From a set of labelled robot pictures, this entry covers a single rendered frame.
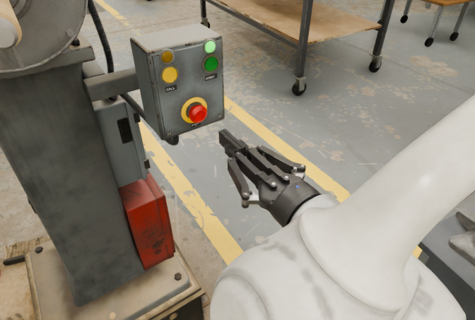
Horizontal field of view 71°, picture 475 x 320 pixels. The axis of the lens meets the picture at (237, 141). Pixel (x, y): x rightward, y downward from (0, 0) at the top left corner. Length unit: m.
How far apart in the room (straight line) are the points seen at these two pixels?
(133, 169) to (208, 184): 0.98
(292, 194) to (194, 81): 0.33
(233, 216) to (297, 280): 1.52
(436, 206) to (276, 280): 0.12
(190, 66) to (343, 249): 0.49
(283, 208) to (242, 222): 1.26
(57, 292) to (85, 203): 0.43
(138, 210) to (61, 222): 0.20
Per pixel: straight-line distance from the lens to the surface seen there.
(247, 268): 0.26
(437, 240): 0.93
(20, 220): 2.07
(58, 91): 0.80
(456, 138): 0.28
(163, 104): 0.68
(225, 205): 1.81
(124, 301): 1.24
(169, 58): 0.64
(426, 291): 0.42
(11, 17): 0.37
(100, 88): 0.74
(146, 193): 1.05
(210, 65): 0.69
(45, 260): 1.44
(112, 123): 0.90
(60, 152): 0.87
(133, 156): 0.98
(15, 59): 0.61
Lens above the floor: 1.35
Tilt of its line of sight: 37 degrees down
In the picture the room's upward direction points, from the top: straight up
